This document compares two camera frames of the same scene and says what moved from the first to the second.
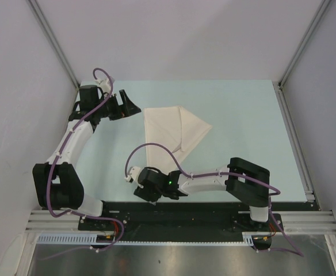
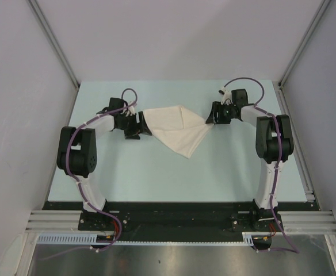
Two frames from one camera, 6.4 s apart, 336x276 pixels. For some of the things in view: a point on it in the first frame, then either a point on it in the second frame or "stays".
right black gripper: [144, 192] -> [217, 107]
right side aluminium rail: [310, 192] stays
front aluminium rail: [297, 222] stays
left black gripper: [127, 110] -> [141, 127]
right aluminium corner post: [323, 6] stays
